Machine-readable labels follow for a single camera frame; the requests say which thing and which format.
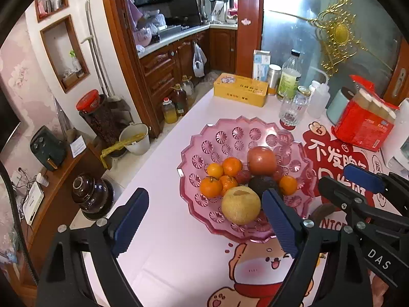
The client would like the small tangerine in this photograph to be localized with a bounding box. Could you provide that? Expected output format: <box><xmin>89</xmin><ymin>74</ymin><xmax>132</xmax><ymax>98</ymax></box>
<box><xmin>279</xmin><ymin>175</ymin><xmax>298</xmax><ymax>195</ymax></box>
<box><xmin>207</xmin><ymin>163</ymin><xmax>224</xmax><ymax>180</ymax></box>
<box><xmin>219</xmin><ymin>175</ymin><xmax>238</xmax><ymax>197</ymax></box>
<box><xmin>200</xmin><ymin>177</ymin><xmax>223</xmax><ymax>199</ymax></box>

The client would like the yellow pear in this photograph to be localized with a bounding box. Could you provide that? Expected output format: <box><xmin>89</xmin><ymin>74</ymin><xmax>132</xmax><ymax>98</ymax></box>
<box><xmin>221</xmin><ymin>186</ymin><xmax>261</xmax><ymax>225</ymax></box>

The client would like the dark avocado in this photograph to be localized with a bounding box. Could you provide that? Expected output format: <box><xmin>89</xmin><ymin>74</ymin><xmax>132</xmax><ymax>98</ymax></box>
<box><xmin>247</xmin><ymin>175</ymin><xmax>283</xmax><ymax>200</ymax></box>

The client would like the small red fruit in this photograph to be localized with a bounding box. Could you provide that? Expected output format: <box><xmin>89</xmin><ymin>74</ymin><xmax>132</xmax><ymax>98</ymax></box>
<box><xmin>235</xmin><ymin>170</ymin><xmax>252</xmax><ymax>185</ymax></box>

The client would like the red apple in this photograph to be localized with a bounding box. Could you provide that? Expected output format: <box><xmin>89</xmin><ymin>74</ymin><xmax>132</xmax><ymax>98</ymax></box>
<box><xmin>247</xmin><ymin>146</ymin><xmax>277</xmax><ymax>176</ymax></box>

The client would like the large orange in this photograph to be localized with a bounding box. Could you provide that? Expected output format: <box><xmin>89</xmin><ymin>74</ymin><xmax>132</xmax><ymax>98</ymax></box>
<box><xmin>222</xmin><ymin>157</ymin><xmax>243</xmax><ymax>178</ymax></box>

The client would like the dark overripe banana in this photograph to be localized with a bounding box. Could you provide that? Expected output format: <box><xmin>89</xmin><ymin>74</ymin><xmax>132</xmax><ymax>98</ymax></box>
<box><xmin>309</xmin><ymin>203</ymin><xmax>345</xmax><ymax>231</ymax></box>

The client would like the white appliance at edge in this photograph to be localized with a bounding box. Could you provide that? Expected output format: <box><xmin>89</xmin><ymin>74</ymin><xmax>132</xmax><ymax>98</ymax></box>
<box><xmin>381</xmin><ymin>98</ymin><xmax>409</xmax><ymax>178</ymax></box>

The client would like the dark ceramic pot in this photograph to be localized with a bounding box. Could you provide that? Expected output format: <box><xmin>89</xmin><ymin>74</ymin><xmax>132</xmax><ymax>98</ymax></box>
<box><xmin>71</xmin><ymin>174</ymin><xmax>114</xmax><ymax>220</ymax></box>

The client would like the red snack package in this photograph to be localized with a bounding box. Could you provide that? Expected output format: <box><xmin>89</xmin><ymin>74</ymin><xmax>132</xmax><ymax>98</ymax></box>
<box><xmin>333</xmin><ymin>75</ymin><xmax>399</xmax><ymax>152</ymax></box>

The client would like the white router box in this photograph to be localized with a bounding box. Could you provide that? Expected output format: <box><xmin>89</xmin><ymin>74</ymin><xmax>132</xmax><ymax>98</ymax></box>
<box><xmin>22</xmin><ymin>182</ymin><xmax>44</xmax><ymax>226</ymax></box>

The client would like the dark green air fryer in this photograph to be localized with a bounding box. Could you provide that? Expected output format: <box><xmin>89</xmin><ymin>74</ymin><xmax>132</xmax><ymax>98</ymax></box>
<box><xmin>30</xmin><ymin>125</ymin><xmax>66</xmax><ymax>171</ymax></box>

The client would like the white enamel bucket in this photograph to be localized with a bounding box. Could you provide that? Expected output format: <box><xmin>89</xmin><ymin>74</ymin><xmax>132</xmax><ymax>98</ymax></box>
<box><xmin>119</xmin><ymin>123</ymin><xmax>150</xmax><ymax>155</ymax></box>

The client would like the white squeeze bottle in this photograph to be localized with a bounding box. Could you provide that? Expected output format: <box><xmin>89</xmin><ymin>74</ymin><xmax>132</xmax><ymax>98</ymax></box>
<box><xmin>307</xmin><ymin>83</ymin><xmax>331</xmax><ymax>119</ymax></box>

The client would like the drinking glass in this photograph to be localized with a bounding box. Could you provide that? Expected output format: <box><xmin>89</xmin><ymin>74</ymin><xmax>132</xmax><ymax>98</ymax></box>
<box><xmin>279</xmin><ymin>98</ymin><xmax>309</xmax><ymax>126</ymax></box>

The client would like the pink glass fruit bowl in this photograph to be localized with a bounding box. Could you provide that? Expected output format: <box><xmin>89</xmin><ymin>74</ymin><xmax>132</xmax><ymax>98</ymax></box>
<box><xmin>177</xmin><ymin>116</ymin><xmax>316</xmax><ymax>243</ymax></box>

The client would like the small glass jar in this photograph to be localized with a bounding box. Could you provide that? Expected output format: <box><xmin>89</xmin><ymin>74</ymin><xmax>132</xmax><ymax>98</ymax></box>
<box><xmin>294</xmin><ymin>86</ymin><xmax>311</xmax><ymax>106</ymax></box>

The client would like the red lid jar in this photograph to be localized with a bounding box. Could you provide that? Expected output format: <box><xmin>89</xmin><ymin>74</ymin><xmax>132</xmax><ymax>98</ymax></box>
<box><xmin>76</xmin><ymin>90</ymin><xmax>120</xmax><ymax>147</ymax></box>

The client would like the cooking oil bottle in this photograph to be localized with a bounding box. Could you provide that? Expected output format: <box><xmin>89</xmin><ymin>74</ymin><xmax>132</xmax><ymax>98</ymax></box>
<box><xmin>162</xmin><ymin>97</ymin><xmax>178</xmax><ymax>124</ymax></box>

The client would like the clear plastic bottle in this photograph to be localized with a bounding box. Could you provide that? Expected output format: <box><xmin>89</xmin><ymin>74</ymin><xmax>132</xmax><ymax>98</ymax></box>
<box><xmin>277</xmin><ymin>49</ymin><xmax>302</xmax><ymax>101</ymax></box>

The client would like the black television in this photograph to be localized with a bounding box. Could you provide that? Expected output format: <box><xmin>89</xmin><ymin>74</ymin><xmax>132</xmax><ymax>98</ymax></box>
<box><xmin>0</xmin><ymin>90</ymin><xmax>21</xmax><ymax>150</ymax></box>

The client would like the metal can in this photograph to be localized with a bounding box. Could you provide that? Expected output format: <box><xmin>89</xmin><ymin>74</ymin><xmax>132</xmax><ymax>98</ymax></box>
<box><xmin>267</xmin><ymin>64</ymin><xmax>281</xmax><ymax>96</ymax></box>

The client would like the yellow tin box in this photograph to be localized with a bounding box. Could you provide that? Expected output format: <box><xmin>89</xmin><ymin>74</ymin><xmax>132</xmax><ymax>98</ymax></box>
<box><xmin>213</xmin><ymin>73</ymin><xmax>268</xmax><ymax>107</ymax></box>

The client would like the white blue carton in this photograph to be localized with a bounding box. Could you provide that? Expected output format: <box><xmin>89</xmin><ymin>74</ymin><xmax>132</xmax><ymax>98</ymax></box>
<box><xmin>252</xmin><ymin>50</ymin><xmax>271</xmax><ymax>82</ymax></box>

